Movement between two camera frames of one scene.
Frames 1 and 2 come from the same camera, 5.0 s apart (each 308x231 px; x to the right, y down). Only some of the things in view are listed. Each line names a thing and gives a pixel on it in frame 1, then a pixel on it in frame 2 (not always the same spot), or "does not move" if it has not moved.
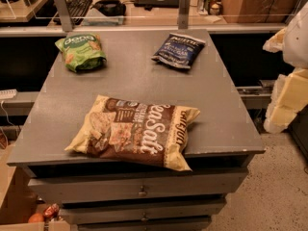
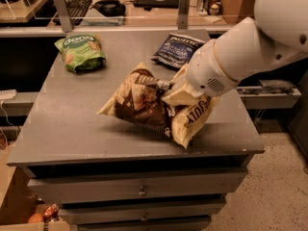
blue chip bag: x=180 y=51 does not move
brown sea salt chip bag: x=147 y=133 → x=168 y=108
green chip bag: x=82 y=52 does not move
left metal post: x=64 y=11 does not move
